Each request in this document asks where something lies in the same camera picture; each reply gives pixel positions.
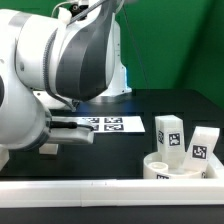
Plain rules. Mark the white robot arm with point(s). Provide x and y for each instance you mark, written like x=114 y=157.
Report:
x=46 y=61

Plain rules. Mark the white marker base plate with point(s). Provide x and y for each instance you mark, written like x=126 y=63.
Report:
x=109 y=124

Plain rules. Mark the white front fence bar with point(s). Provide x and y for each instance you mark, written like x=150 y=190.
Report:
x=93 y=193

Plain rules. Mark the white left fence piece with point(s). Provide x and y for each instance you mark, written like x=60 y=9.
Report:
x=4 y=157

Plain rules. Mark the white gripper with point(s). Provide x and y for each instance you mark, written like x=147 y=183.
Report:
x=71 y=131

